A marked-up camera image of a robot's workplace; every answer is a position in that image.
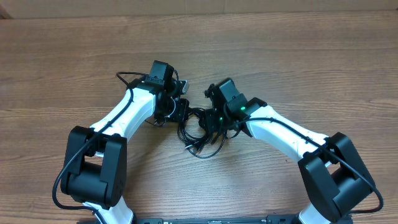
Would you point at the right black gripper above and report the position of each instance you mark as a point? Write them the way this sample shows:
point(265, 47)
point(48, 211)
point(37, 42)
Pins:
point(209, 119)

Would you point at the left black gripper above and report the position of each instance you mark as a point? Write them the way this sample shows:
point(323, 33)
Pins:
point(182, 114)

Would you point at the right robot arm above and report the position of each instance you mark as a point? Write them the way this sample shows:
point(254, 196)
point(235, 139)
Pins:
point(334, 175)

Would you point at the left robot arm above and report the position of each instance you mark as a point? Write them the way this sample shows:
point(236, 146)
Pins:
point(94, 173)

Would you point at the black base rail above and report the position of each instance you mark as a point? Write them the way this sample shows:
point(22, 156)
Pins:
point(270, 219)

